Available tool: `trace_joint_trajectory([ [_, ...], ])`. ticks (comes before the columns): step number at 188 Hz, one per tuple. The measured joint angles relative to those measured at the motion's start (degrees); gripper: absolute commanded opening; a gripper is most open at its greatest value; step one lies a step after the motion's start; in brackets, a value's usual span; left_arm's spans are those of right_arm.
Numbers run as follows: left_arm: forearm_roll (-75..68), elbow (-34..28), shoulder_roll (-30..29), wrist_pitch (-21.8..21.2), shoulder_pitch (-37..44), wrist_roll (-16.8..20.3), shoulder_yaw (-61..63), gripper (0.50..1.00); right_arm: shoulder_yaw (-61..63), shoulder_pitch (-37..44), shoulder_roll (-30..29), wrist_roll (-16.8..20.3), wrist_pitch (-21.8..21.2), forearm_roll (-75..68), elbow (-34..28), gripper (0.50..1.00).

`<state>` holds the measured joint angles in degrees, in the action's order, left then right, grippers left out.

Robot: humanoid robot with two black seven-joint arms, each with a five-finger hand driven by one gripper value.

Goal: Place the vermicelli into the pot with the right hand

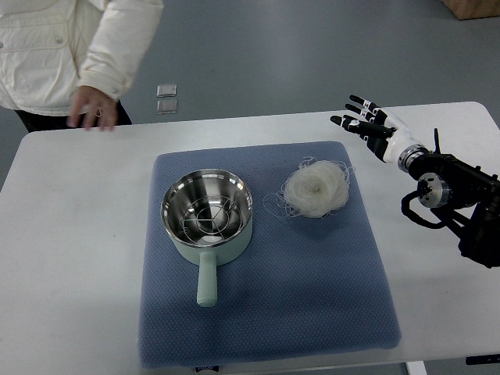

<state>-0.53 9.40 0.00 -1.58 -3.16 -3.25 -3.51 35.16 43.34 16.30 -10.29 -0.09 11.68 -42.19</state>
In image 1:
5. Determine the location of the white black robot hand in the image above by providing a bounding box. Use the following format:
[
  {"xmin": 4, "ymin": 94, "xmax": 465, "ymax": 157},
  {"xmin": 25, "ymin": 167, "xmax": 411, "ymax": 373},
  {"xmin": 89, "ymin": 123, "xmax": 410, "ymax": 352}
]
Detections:
[{"xmin": 330, "ymin": 95, "xmax": 424, "ymax": 163}]

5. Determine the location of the person's bare hand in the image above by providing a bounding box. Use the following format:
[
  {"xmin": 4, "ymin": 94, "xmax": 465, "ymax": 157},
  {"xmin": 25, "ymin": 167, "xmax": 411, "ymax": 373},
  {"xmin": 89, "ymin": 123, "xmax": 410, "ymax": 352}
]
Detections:
[{"xmin": 66, "ymin": 86, "xmax": 118, "ymax": 130}]

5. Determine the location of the white vermicelli nest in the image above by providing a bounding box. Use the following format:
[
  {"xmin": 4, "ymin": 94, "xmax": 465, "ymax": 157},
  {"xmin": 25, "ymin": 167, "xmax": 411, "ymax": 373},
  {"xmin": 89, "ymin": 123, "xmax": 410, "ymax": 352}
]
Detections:
[{"xmin": 262, "ymin": 156, "xmax": 355, "ymax": 219}]

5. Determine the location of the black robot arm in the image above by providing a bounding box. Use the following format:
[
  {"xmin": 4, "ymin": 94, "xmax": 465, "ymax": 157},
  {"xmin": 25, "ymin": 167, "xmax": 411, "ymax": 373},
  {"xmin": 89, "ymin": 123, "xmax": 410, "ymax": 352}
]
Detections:
[{"xmin": 398, "ymin": 131, "xmax": 499, "ymax": 269}]

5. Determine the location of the white jacket sleeve forearm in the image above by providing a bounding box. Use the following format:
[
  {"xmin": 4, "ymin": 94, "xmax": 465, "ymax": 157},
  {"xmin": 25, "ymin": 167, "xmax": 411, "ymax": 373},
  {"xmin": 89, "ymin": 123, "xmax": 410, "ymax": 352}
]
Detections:
[{"xmin": 78, "ymin": 1, "xmax": 163, "ymax": 101}]

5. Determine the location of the mint green steel pot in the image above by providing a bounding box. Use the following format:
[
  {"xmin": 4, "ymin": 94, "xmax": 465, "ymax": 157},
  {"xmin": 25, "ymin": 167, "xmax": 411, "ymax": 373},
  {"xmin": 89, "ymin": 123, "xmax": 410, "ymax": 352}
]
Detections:
[{"xmin": 161, "ymin": 169, "xmax": 253, "ymax": 308}]

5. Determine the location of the upper metal floor plate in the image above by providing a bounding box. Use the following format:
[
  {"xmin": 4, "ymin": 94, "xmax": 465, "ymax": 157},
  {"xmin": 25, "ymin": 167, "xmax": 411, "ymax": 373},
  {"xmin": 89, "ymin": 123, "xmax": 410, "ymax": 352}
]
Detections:
[{"xmin": 156, "ymin": 84, "xmax": 177, "ymax": 98}]

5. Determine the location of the white puffer jacket torso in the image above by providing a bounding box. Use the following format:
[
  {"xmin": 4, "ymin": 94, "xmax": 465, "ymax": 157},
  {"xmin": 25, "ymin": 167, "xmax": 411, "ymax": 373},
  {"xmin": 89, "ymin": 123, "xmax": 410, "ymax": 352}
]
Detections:
[{"xmin": 1, "ymin": 1, "xmax": 105, "ymax": 116}]

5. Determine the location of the wooden box corner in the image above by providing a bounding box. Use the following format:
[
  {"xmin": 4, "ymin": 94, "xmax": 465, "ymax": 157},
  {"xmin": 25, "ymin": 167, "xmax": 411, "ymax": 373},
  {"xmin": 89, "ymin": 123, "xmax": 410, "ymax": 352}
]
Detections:
[{"xmin": 442, "ymin": 0, "xmax": 499, "ymax": 20}]

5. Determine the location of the blue quilted mat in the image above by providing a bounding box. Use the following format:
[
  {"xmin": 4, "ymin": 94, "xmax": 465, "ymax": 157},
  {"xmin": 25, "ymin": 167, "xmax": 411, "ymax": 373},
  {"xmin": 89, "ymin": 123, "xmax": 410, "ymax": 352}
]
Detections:
[{"xmin": 138, "ymin": 141, "xmax": 401, "ymax": 368}]

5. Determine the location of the white table leg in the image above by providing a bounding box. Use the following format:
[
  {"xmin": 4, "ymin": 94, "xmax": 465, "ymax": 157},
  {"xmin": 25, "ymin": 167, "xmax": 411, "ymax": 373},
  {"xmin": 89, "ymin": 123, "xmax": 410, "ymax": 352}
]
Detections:
[{"xmin": 405, "ymin": 361, "xmax": 427, "ymax": 375}]

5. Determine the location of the wire steaming rack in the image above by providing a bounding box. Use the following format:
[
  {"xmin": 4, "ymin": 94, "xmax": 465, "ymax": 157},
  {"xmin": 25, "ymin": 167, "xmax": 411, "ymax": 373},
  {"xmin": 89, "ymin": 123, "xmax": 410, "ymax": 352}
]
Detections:
[{"xmin": 180, "ymin": 195, "xmax": 241, "ymax": 245}]

